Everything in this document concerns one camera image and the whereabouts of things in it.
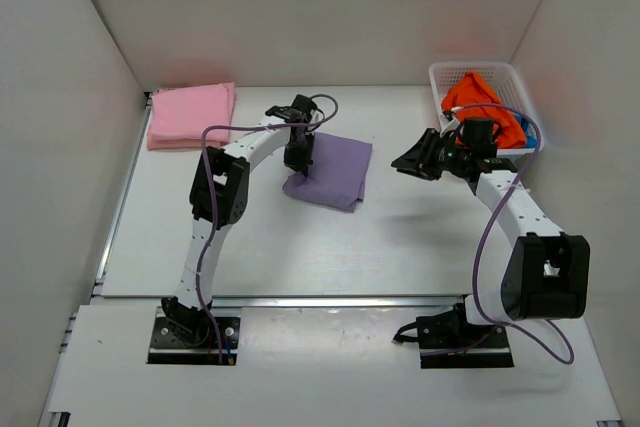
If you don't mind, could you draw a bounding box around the purple t shirt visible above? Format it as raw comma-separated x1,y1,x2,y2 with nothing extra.
282,133,373,213

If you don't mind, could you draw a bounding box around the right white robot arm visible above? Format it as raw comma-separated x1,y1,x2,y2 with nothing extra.
391,117,590,325

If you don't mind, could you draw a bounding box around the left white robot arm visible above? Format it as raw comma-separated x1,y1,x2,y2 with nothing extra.
161,94,326,347

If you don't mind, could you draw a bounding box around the orange t shirt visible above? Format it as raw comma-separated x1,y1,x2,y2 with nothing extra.
441,71,527,149

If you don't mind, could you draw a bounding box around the blue t shirt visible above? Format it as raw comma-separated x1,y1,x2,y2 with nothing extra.
514,114,538,149

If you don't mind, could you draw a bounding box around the white plastic basket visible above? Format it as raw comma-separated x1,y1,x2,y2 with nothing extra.
429,61,538,161

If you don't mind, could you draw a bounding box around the folded pink t shirt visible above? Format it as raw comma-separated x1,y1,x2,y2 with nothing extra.
147,82,236,150

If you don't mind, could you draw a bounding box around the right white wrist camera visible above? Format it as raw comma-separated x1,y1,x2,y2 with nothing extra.
441,107,461,122

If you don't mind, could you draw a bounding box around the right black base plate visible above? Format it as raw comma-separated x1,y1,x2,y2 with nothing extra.
392,304,514,369

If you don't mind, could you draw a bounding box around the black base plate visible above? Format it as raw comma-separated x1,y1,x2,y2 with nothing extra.
392,304,514,369
147,315,241,366

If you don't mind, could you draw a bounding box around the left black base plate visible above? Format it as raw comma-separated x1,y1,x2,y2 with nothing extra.
147,315,241,366

